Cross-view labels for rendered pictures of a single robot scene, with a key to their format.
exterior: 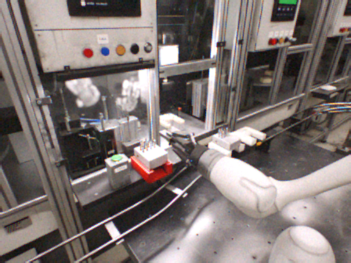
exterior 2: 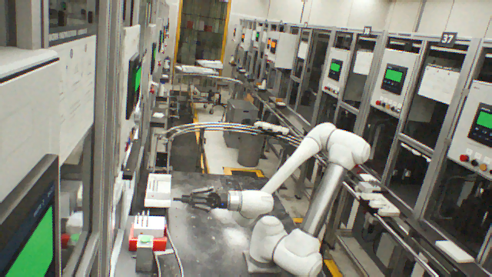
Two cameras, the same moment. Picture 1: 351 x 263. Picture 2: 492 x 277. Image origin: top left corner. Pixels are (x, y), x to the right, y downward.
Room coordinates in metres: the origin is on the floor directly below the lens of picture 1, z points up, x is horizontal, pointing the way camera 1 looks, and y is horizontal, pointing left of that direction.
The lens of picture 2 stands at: (-0.05, 1.17, 1.89)
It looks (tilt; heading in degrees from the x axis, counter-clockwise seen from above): 17 degrees down; 295
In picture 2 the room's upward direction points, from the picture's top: 9 degrees clockwise
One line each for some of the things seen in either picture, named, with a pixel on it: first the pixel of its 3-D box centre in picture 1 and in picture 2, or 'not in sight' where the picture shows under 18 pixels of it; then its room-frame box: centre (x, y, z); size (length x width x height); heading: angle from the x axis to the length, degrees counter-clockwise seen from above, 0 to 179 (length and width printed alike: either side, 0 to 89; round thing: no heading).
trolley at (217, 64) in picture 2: not in sight; (208, 79); (4.45, -6.20, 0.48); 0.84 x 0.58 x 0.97; 136
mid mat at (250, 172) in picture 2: not in sight; (248, 184); (1.47, -2.59, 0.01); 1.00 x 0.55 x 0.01; 128
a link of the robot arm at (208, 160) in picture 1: (212, 164); (233, 201); (0.54, -0.12, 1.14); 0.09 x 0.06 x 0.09; 127
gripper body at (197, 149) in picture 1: (196, 153); (217, 200); (0.59, -0.07, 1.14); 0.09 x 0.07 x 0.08; 37
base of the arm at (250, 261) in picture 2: not in sight; (260, 255); (0.45, -0.42, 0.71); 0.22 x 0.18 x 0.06; 128
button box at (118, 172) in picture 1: (117, 169); (141, 251); (0.74, 0.23, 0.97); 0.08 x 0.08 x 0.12; 38
